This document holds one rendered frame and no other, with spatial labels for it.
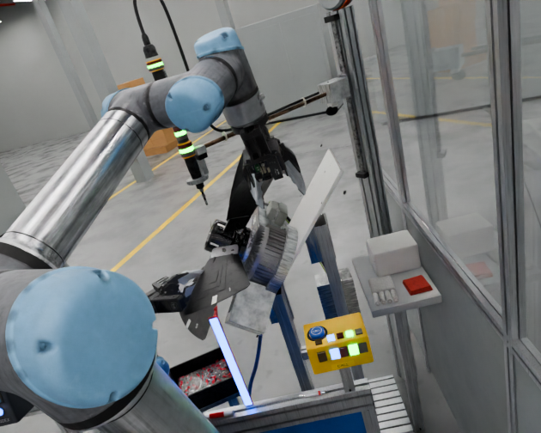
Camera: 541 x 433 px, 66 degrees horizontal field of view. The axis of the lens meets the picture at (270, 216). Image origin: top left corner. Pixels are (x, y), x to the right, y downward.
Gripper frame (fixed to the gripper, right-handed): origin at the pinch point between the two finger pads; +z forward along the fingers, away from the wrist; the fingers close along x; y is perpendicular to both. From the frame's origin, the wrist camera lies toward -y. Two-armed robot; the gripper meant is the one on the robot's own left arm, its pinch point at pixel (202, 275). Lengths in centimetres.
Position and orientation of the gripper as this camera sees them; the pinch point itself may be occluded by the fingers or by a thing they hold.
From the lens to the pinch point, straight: 134.1
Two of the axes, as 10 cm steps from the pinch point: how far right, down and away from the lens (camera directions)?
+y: -5.6, -0.9, 8.2
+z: 7.6, -4.4, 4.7
